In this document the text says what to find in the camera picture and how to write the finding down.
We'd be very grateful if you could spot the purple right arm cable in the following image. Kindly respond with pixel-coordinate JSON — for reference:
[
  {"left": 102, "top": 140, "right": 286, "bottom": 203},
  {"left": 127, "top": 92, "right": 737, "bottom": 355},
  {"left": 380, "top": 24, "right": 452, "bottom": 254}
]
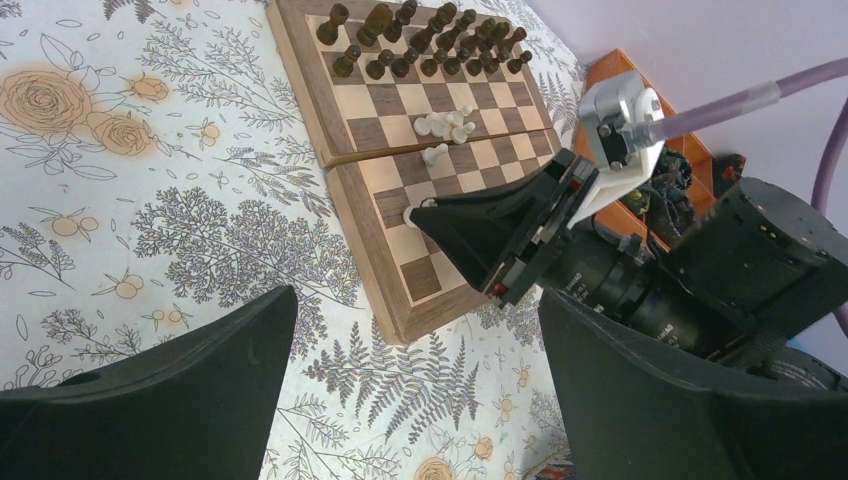
[{"left": 652, "top": 57, "right": 848, "bottom": 319}]

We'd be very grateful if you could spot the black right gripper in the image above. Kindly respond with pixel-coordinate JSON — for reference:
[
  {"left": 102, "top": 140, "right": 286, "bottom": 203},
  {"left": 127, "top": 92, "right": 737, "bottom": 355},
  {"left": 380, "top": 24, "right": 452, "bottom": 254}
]
[{"left": 415, "top": 149, "right": 599, "bottom": 308}]

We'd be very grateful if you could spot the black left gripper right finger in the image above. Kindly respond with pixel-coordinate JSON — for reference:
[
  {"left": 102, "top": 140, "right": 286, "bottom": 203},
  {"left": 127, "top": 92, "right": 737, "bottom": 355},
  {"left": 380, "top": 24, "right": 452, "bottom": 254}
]
[{"left": 538, "top": 292, "right": 847, "bottom": 479}]

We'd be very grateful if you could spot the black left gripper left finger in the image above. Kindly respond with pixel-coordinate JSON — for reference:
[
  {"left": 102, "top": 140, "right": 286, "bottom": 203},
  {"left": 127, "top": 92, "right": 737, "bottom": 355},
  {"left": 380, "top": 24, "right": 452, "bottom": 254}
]
[{"left": 1, "top": 286, "right": 298, "bottom": 479}]

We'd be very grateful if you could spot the orange compartment tray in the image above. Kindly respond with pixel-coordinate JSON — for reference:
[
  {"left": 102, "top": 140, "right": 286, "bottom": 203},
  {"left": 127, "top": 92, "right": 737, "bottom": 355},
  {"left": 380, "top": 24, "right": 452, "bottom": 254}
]
[{"left": 585, "top": 49, "right": 715, "bottom": 238}]

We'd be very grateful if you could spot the white chess queen piece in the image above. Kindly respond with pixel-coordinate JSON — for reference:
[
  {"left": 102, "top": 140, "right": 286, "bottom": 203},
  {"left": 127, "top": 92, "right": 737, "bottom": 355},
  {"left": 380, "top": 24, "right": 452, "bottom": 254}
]
[{"left": 402, "top": 206, "right": 420, "bottom": 230}]

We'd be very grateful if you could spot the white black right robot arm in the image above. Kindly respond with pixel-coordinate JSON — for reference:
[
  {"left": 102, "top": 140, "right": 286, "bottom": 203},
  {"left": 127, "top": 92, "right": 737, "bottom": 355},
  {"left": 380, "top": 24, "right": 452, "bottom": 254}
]
[{"left": 404, "top": 149, "right": 847, "bottom": 393}]

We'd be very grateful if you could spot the white pawn cluster piece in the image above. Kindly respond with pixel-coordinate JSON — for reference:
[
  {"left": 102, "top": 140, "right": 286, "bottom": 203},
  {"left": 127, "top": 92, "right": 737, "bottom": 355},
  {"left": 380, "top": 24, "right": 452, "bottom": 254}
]
[
  {"left": 430, "top": 112, "right": 456, "bottom": 139},
  {"left": 450, "top": 122, "right": 476, "bottom": 145},
  {"left": 413, "top": 116, "right": 434, "bottom": 137},
  {"left": 445, "top": 104, "right": 474, "bottom": 127}
]

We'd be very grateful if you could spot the wooden chess board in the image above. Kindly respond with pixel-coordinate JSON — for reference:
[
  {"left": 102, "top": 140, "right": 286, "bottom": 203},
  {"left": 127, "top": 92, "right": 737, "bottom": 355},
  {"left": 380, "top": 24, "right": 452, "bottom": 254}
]
[{"left": 267, "top": 1, "right": 561, "bottom": 344}]

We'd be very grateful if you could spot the white chess pawn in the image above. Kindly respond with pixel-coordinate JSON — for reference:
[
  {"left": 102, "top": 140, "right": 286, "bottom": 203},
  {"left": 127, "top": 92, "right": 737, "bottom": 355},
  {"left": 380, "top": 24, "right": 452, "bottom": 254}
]
[{"left": 422, "top": 143, "right": 449, "bottom": 167}]

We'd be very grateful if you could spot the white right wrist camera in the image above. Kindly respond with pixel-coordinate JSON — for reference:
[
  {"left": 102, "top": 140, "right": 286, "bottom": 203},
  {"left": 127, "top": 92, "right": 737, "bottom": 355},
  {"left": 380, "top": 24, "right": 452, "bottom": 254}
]
[{"left": 568, "top": 70, "right": 664, "bottom": 227}]

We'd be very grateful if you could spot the dark chess piece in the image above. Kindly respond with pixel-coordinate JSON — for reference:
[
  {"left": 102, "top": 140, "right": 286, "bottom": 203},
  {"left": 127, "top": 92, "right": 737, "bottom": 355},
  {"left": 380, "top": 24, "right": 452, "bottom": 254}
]
[
  {"left": 409, "top": 2, "right": 458, "bottom": 54},
  {"left": 356, "top": 3, "right": 393, "bottom": 47},
  {"left": 383, "top": 0, "right": 418, "bottom": 43},
  {"left": 316, "top": 3, "right": 349, "bottom": 46},
  {"left": 365, "top": 49, "right": 395, "bottom": 80},
  {"left": 331, "top": 44, "right": 361, "bottom": 78},
  {"left": 390, "top": 47, "right": 419, "bottom": 78},
  {"left": 506, "top": 50, "right": 533, "bottom": 74}
]

